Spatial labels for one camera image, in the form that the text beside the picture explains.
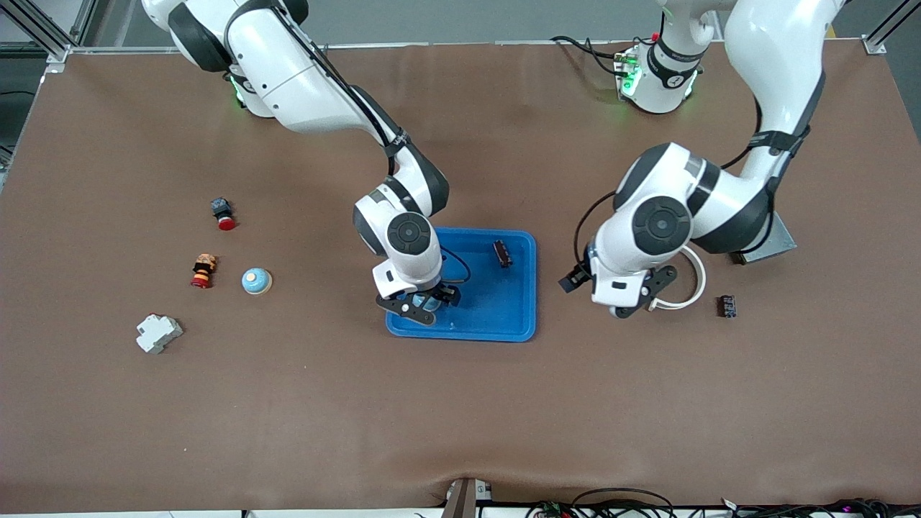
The blue bell with cream knob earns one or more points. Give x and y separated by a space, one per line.
255 282
429 303

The dark brown capacitor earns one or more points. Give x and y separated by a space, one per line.
502 254

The small black connector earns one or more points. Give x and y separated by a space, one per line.
728 306

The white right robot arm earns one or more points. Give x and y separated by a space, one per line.
288 79

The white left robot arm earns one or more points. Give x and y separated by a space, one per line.
770 43

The white curved plastic clamp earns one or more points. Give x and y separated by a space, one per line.
699 288

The blue plastic tray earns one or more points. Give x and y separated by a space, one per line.
496 316

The grey metal box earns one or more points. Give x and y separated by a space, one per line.
784 248

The red push button black base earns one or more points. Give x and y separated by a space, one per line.
221 210

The red led electronics module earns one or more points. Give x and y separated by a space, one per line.
554 511

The white circuit breaker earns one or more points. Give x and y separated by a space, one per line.
158 333

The metal table edge bracket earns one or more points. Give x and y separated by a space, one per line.
464 500

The aluminium frame strut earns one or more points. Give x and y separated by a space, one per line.
874 44
57 52

